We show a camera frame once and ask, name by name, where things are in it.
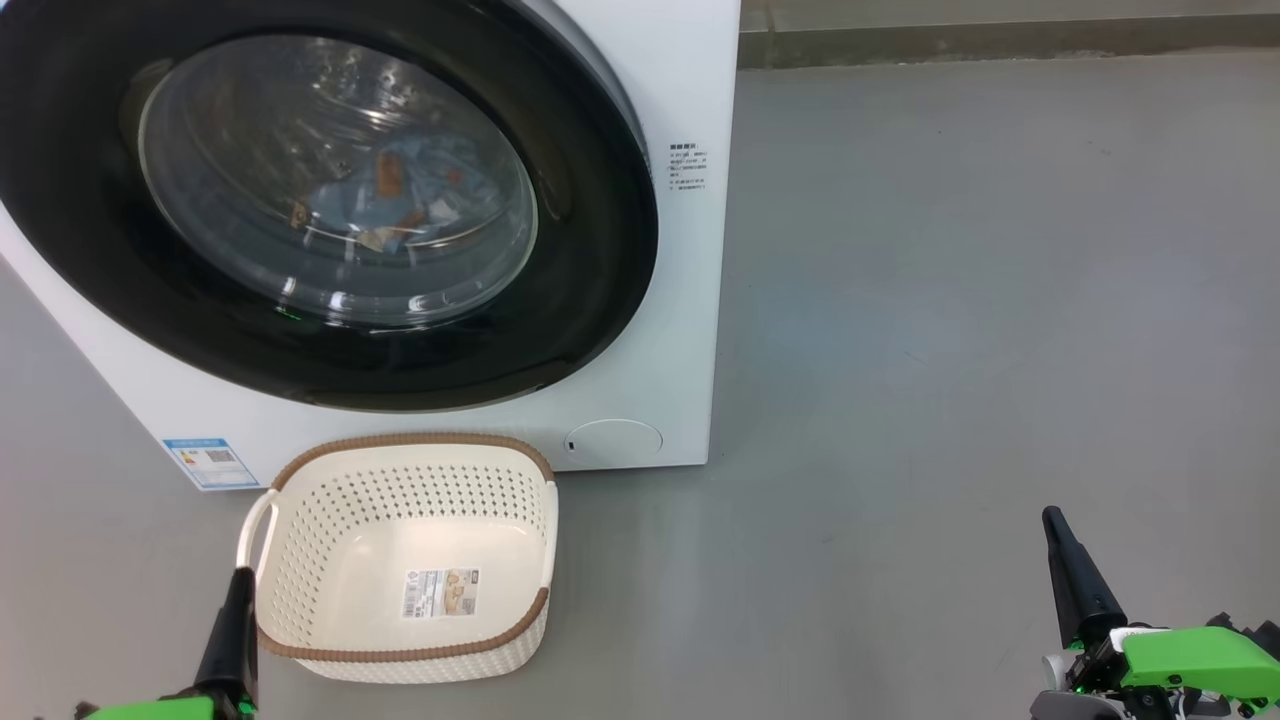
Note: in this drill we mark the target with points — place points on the black round washing machine door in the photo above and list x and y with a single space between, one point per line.
580 200

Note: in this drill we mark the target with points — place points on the blue patterned garment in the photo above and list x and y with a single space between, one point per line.
420 190

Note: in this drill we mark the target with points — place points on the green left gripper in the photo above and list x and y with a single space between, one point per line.
160 710

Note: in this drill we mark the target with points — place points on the printed warning text label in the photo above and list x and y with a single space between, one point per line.
690 167

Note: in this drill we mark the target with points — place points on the grey skirting board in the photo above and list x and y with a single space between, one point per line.
1000 42

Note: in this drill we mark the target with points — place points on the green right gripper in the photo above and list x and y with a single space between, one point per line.
1190 655

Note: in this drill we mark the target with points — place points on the paper basket label sticker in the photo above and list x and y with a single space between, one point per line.
440 593

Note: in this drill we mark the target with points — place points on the cream perforated laundry basket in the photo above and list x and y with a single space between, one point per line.
400 500

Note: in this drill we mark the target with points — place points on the white front-load washing machine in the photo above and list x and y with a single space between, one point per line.
680 300

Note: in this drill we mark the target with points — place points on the blue energy label sticker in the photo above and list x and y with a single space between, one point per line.
212 463

